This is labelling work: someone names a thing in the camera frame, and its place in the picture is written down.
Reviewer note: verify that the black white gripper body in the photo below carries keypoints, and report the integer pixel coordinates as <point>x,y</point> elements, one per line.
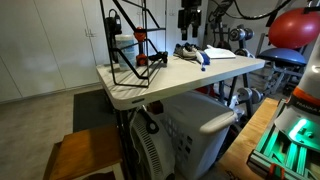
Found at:
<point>189,18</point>

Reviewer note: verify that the grey dumbbell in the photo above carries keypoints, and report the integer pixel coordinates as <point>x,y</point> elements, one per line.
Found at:
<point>245,52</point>
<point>248,95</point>
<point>238,34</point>

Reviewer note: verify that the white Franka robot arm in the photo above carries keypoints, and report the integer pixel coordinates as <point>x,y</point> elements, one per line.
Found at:
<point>310,83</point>

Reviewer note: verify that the red exercise ball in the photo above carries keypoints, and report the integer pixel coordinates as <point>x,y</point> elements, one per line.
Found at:
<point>295,28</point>

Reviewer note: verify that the blue white hand brush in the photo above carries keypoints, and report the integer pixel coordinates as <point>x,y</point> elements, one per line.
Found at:
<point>202,57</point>

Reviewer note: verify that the black battery charger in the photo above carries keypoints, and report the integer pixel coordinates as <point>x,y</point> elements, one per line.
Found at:
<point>111,26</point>

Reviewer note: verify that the white round fan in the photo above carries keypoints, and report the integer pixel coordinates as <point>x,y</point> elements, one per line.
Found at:
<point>151,153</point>

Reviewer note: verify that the blue balance trainer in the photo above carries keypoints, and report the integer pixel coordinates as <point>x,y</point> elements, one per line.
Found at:
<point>283,56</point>

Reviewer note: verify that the brown wooden stool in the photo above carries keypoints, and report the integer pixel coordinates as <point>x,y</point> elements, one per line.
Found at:
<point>86,150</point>

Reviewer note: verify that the dark floor mat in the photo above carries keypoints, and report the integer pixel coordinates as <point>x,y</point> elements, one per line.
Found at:
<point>91,110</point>

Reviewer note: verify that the orange black power drill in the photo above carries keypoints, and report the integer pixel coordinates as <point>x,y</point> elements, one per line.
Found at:
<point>140,46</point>

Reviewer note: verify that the grey running sneaker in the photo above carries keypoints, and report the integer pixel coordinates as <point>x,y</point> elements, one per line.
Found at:
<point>193,47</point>
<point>181,51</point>

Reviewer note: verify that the white plastic dustpan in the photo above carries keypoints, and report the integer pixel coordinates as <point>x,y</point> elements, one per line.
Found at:
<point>218,52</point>

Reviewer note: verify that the light wooden robot stand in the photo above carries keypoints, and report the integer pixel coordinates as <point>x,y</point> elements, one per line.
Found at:
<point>248,140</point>

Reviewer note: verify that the white laundry basket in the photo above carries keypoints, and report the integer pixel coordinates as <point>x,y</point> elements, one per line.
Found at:
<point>200,130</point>

